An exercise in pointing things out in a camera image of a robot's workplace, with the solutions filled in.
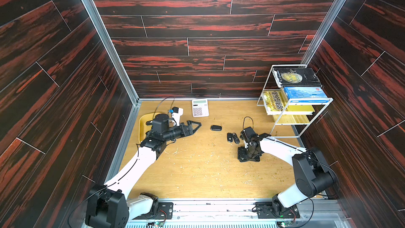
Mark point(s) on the black chrome button key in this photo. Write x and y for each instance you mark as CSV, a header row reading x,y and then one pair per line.
x,y
235,138

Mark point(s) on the black VW car key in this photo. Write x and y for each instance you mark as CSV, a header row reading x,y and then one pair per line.
x,y
230,137

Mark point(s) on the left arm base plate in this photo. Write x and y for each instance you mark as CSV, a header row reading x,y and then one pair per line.
x,y
163,211

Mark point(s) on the yellow book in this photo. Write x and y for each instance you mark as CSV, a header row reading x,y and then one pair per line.
x,y
276,101

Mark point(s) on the black book gold emblem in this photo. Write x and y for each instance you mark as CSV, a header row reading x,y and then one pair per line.
x,y
295,77

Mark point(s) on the large black smart key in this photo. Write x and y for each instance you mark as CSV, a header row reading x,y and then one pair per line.
x,y
216,128

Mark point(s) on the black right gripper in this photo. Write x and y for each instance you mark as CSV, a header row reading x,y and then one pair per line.
x,y
248,155

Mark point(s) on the blue book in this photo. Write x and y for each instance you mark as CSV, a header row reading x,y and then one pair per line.
x,y
305,95

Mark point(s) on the yellow plastic storage box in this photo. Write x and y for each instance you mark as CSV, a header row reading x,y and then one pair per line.
x,y
143,127

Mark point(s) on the white calculator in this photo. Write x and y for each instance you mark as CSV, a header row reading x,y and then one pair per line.
x,y
200,108

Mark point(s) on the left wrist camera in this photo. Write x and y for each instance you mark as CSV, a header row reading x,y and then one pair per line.
x,y
176,113

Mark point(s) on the white metal shelf rack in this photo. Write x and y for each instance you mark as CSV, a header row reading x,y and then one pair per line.
x,y
299,123

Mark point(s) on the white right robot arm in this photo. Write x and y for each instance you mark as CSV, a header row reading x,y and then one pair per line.
x,y
312,174

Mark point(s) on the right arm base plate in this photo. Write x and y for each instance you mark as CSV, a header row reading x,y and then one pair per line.
x,y
270,210

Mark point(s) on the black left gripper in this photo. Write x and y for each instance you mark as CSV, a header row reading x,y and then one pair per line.
x,y
187,129

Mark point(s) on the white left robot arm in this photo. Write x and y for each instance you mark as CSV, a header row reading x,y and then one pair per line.
x,y
108,205

